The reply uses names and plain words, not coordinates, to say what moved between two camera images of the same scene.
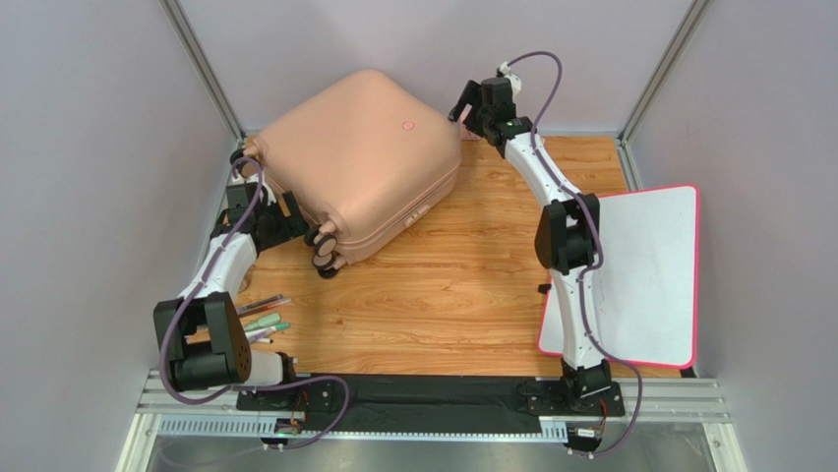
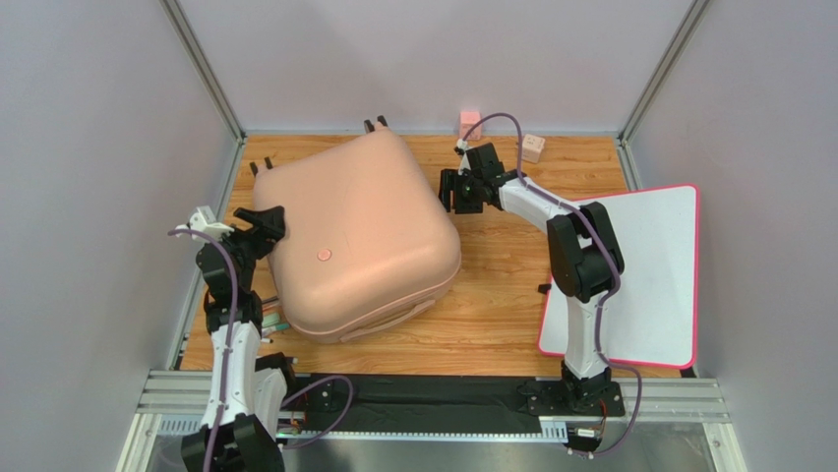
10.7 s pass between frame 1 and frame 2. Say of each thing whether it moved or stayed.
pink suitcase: moved
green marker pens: stayed
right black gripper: moved
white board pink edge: stayed
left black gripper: stayed
